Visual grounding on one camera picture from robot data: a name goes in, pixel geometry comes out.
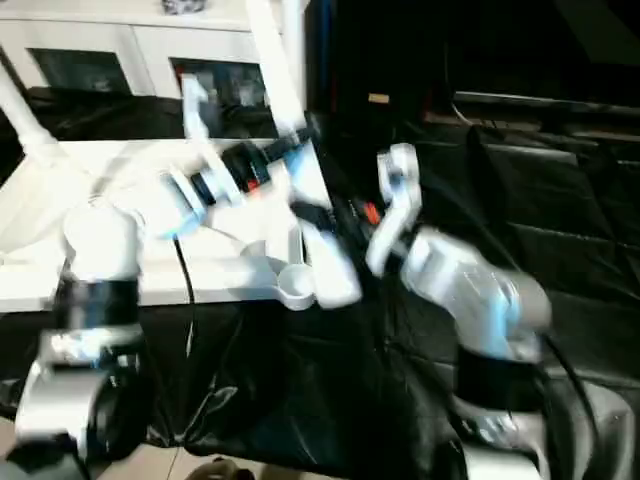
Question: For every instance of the white plastic table leg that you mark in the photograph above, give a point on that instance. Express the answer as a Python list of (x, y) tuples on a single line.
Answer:
[(275, 70), (20, 110), (295, 60)]

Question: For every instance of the white plastic table top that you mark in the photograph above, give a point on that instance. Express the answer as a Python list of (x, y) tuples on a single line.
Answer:
[(30, 220)]

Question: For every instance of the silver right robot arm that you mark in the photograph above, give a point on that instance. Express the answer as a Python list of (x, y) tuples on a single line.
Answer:
[(470, 280)]

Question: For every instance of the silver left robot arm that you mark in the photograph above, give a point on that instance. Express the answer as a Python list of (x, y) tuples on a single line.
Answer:
[(100, 250)]

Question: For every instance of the dark glass bowl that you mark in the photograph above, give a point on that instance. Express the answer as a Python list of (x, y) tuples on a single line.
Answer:
[(182, 5)]

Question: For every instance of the white cabinet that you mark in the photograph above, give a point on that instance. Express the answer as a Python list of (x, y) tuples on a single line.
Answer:
[(100, 45)]

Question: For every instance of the black mat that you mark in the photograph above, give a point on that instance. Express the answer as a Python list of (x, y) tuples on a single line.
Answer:
[(560, 200)]

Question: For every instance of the large black furniture piece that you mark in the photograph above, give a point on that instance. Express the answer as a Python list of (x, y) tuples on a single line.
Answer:
[(500, 40)]

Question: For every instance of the black robot left foot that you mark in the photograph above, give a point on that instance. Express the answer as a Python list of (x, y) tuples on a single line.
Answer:
[(218, 470)]

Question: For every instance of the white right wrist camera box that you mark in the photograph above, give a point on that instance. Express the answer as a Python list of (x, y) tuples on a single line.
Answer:
[(400, 180)]

